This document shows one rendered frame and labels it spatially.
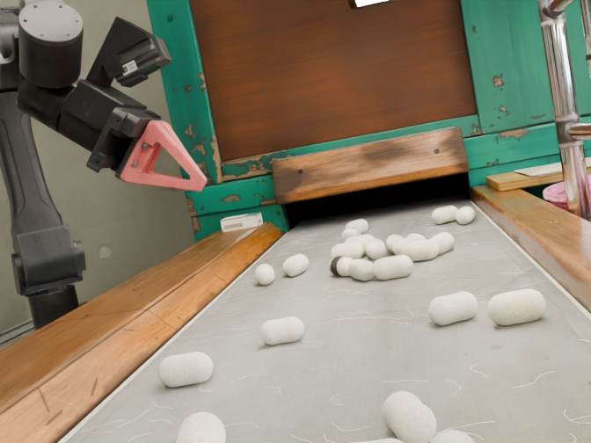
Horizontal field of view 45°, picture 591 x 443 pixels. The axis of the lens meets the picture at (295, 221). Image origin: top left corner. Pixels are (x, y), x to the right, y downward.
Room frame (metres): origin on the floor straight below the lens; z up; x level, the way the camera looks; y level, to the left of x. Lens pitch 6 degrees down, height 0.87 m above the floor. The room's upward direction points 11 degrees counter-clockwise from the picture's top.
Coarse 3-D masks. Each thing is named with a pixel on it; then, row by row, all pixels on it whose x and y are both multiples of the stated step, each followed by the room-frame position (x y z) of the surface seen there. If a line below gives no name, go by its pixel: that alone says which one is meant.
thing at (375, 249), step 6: (372, 240) 0.76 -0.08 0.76; (378, 240) 0.76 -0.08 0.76; (372, 246) 0.74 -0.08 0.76; (378, 246) 0.74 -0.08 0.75; (384, 246) 0.75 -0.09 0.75; (372, 252) 0.74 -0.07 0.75; (378, 252) 0.74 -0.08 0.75; (384, 252) 0.75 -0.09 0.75; (372, 258) 0.75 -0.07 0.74; (378, 258) 0.74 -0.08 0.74
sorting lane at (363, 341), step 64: (320, 256) 0.84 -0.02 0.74; (384, 256) 0.76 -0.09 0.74; (448, 256) 0.69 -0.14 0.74; (512, 256) 0.64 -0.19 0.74; (192, 320) 0.61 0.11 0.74; (256, 320) 0.57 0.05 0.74; (320, 320) 0.53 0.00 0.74; (384, 320) 0.50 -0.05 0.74; (576, 320) 0.41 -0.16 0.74; (128, 384) 0.45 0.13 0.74; (192, 384) 0.43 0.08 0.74; (256, 384) 0.41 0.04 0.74; (320, 384) 0.38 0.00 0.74; (384, 384) 0.37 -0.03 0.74; (448, 384) 0.35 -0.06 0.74; (512, 384) 0.33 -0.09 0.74; (576, 384) 0.32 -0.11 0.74
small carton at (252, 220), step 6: (234, 216) 1.12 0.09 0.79; (240, 216) 1.10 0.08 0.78; (246, 216) 1.10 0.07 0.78; (252, 216) 1.09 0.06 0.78; (258, 216) 1.10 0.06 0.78; (222, 222) 1.10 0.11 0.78; (228, 222) 1.10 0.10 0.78; (234, 222) 1.10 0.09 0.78; (240, 222) 1.10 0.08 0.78; (246, 222) 1.10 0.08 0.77; (252, 222) 1.10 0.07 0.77; (258, 222) 1.09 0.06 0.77; (222, 228) 1.10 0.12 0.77; (228, 228) 1.10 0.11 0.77; (234, 228) 1.10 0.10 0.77; (240, 228) 1.10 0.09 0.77; (246, 228) 1.10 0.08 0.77
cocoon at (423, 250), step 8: (424, 240) 0.69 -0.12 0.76; (432, 240) 0.69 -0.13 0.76; (408, 248) 0.69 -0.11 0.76; (416, 248) 0.69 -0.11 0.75; (424, 248) 0.68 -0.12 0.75; (432, 248) 0.68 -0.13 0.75; (408, 256) 0.69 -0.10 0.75; (416, 256) 0.69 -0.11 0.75; (424, 256) 0.68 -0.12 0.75; (432, 256) 0.68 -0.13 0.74
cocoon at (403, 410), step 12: (396, 396) 0.30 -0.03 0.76; (408, 396) 0.30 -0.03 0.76; (384, 408) 0.30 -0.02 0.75; (396, 408) 0.29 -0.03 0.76; (408, 408) 0.28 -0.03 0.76; (420, 408) 0.28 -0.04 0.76; (384, 420) 0.30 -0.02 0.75; (396, 420) 0.28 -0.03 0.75; (408, 420) 0.28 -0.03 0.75; (420, 420) 0.28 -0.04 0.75; (432, 420) 0.28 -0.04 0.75; (396, 432) 0.28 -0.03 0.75; (408, 432) 0.28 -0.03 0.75; (420, 432) 0.28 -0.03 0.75; (432, 432) 0.28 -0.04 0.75
